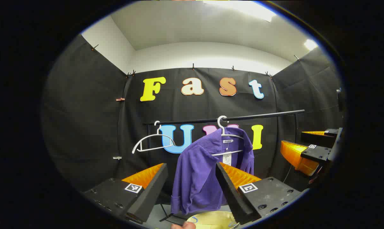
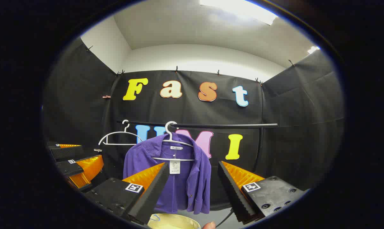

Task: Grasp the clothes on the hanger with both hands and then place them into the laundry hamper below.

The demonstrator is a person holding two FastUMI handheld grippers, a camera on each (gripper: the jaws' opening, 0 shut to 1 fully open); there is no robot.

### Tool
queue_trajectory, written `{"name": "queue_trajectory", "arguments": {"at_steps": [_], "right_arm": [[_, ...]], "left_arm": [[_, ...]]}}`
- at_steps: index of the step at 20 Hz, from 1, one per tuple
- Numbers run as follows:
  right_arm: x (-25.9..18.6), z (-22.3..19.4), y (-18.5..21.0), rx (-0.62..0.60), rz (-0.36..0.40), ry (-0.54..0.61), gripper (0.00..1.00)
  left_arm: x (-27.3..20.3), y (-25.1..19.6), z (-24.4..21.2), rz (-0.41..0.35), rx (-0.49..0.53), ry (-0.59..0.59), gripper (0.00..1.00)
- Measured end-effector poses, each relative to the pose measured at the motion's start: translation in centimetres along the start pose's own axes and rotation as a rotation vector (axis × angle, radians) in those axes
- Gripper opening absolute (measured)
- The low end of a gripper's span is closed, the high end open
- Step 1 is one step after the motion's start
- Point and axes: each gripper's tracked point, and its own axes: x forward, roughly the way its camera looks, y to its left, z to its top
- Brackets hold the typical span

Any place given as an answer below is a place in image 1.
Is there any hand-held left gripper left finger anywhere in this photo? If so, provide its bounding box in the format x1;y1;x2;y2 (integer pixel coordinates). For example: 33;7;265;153
82;163;168;225

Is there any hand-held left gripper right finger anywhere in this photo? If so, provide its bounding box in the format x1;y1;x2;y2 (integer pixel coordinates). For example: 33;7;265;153
215;162;309;225

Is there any cream laundry hamper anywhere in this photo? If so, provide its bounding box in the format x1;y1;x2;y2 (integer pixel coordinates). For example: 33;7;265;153
186;211;240;229

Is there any purple ribbed shirt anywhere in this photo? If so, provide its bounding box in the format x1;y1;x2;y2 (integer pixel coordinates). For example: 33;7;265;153
170;127;255;216

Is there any white hanger holding shirt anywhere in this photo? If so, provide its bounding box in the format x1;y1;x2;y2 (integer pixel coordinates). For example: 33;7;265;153
211;115;245;156

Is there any black clothes rack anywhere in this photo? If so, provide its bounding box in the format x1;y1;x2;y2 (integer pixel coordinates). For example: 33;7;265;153
143;110;305;225

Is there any empty white hanger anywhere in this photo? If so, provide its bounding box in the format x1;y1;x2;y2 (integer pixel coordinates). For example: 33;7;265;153
132;120;176;155

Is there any small ceiling light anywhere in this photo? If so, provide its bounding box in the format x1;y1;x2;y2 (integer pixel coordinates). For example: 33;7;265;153
303;39;318;51

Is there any black backdrop cloth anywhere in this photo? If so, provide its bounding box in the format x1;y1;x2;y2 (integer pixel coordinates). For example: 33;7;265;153
42;33;344;204

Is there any row of small black clips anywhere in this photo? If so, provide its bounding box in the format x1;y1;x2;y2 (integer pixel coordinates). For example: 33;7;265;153
91;44;301;78

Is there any long ceiling light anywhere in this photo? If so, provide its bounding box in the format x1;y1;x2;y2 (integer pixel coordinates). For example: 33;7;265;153
203;0;277;23

